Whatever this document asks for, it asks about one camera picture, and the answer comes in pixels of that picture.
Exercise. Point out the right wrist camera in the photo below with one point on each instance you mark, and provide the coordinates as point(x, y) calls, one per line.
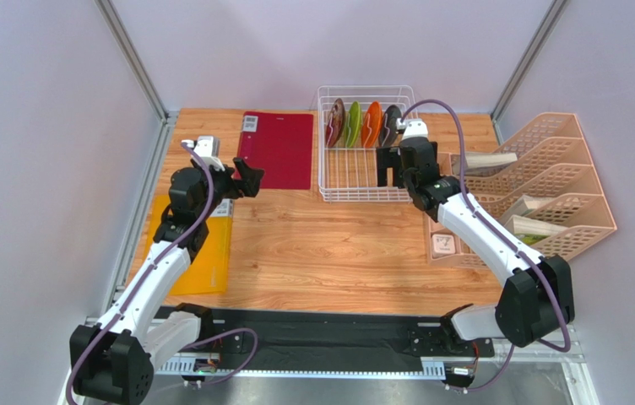
point(411, 128)

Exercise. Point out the white wire dish rack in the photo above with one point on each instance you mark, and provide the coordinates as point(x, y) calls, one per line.
point(348, 175)

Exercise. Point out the small white box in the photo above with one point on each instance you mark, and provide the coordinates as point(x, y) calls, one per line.
point(442, 245)

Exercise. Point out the orange plate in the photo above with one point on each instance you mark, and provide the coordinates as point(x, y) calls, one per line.
point(371, 125)

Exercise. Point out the yellow folder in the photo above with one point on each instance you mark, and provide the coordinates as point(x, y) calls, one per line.
point(208, 274)

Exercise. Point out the green plate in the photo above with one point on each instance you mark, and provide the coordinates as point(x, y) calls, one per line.
point(353, 125)

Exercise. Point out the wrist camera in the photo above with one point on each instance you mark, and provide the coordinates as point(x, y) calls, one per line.
point(206, 149)
point(411, 128)

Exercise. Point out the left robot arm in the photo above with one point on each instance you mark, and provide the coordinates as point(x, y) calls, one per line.
point(115, 359)

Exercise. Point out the pink file organizer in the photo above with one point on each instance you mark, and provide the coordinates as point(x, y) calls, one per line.
point(553, 162)

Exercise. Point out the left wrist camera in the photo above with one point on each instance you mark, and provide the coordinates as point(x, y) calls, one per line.
point(206, 149)

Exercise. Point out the black base mat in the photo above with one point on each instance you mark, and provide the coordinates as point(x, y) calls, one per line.
point(272, 340)

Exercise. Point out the dark grey plate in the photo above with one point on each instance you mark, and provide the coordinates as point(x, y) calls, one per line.
point(388, 131)

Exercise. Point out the book in upper slot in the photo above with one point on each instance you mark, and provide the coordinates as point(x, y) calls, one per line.
point(481, 164)

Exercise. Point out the red floral plate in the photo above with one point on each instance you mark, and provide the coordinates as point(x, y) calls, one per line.
point(335, 123)

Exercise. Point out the book in middle slot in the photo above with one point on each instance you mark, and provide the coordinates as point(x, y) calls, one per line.
point(523, 206)

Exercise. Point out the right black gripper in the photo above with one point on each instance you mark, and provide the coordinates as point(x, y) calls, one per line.
point(401, 163)

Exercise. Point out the red folder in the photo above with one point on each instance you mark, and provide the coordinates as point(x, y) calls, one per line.
point(281, 145)

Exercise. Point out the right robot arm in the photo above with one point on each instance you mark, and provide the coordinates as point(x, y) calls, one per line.
point(537, 291)

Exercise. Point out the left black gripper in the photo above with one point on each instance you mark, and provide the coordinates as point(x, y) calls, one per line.
point(252, 175)

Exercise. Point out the aluminium rail frame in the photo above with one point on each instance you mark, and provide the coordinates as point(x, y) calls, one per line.
point(248, 54)

